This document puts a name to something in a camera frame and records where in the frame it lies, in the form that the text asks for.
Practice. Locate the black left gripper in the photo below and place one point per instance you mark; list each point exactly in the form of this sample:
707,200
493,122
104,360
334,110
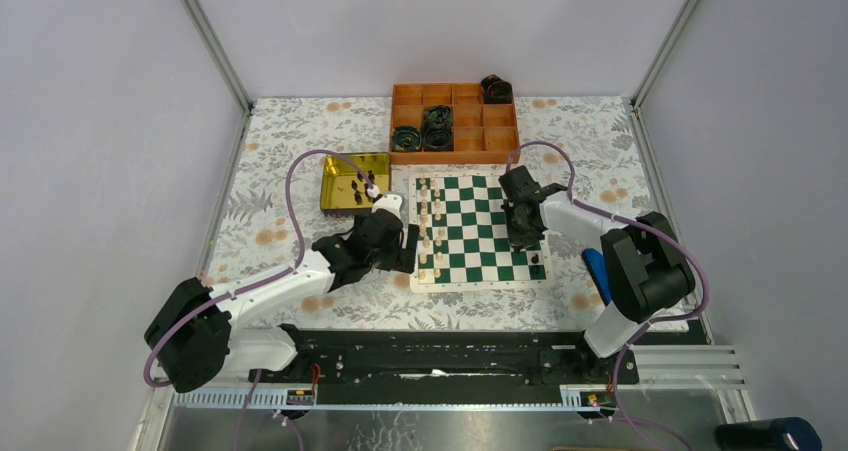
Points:
403,260

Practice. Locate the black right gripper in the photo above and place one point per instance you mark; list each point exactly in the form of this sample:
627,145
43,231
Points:
519,240

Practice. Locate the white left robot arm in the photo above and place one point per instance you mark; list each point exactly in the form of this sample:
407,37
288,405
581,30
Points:
202,332

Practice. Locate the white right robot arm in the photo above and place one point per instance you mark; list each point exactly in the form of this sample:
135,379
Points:
646,271

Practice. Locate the white chess pieces row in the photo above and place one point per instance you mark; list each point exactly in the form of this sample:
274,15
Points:
431,218

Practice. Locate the black chess piece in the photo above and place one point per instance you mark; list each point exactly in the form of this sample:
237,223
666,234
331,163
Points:
538,273

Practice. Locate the green white chess board mat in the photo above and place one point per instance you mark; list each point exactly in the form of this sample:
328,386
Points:
479,257

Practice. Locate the blue cloth pouch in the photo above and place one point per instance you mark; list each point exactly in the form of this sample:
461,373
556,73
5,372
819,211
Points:
595,263

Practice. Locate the gold metal tin box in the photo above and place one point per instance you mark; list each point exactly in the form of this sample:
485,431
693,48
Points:
337,196

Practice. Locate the floral table cloth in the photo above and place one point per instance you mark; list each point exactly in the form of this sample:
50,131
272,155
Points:
276,190

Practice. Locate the orange wooden compartment tray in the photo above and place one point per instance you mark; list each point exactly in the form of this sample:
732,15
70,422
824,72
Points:
483,133

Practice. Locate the black tape roll in tray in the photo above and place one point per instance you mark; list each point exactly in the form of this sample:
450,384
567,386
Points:
440,116
405,138
437,138

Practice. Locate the black tape roll behind tray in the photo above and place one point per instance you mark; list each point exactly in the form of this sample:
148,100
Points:
495,90

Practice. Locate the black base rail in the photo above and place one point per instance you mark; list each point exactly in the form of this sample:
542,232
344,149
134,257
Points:
445,367

